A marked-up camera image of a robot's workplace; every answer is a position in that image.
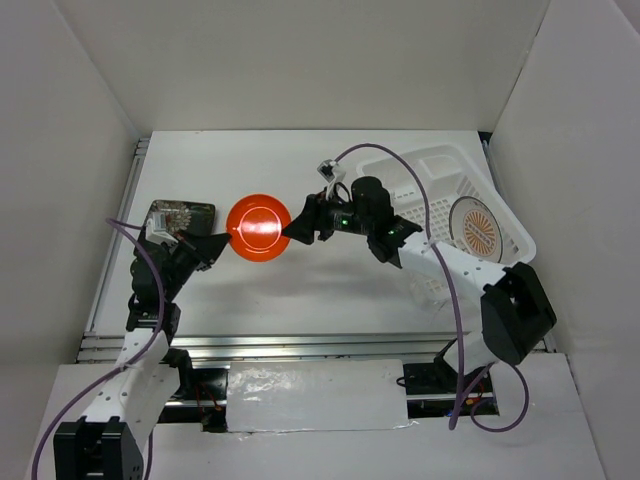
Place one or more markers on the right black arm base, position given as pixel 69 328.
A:
pixel 431 392

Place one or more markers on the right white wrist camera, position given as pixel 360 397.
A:
pixel 332 173

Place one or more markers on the orange round plate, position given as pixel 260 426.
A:
pixel 256 224

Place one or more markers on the white foil covered panel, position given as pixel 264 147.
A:
pixel 327 395

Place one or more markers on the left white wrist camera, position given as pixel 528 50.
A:
pixel 156 230

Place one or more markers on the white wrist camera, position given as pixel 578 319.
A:
pixel 332 173
pixel 156 230

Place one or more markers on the aluminium frame rail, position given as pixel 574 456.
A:
pixel 329 299

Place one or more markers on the black square floral plate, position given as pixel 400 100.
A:
pixel 185 217

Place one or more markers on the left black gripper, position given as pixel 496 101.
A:
pixel 208 246

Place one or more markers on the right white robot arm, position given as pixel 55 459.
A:
pixel 515 311

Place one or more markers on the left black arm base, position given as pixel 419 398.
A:
pixel 201 397

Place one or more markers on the white sunburst pattern plate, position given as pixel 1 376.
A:
pixel 473 227

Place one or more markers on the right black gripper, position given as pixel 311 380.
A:
pixel 314 216

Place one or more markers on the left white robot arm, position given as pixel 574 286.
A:
pixel 108 439

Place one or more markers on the white plastic dish rack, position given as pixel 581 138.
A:
pixel 444 174

